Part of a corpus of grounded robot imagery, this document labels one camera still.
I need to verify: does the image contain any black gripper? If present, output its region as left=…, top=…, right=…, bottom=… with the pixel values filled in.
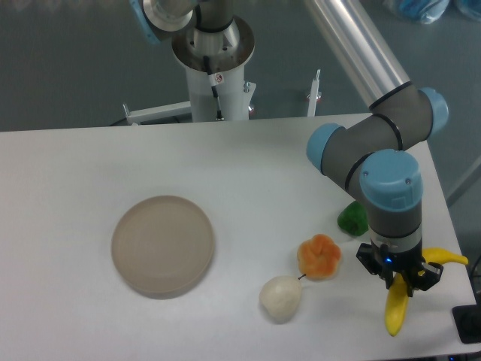
left=356, top=232, right=442, bottom=297

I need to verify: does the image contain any yellow toy banana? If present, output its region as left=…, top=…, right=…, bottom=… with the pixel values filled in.
left=384, top=247, right=468, bottom=337

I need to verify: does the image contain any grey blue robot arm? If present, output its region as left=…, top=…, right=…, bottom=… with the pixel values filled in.
left=132, top=1, right=449, bottom=294

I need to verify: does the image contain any green toy pepper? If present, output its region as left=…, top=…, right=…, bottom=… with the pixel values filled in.
left=337, top=201, right=368, bottom=237

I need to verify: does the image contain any black device at edge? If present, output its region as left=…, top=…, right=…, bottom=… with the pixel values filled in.
left=452, top=305, right=480, bottom=344

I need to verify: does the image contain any orange toy pumpkin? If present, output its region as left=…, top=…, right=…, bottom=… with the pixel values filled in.
left=297, top=234, right=342, bottom=281

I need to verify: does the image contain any beige round plate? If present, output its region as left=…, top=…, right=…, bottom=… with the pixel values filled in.
left=110, top=196, right=215, bottom=299

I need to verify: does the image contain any blue plastic bag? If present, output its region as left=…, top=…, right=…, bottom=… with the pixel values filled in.
left=383, top=0, right=480, bottom=25

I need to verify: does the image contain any black base cable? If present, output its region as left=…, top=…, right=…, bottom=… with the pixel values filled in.
left=202, top=55, right=225, bottom=121

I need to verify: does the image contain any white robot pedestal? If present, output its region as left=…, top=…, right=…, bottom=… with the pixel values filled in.
left=122, top=14, right=323, bottom=127

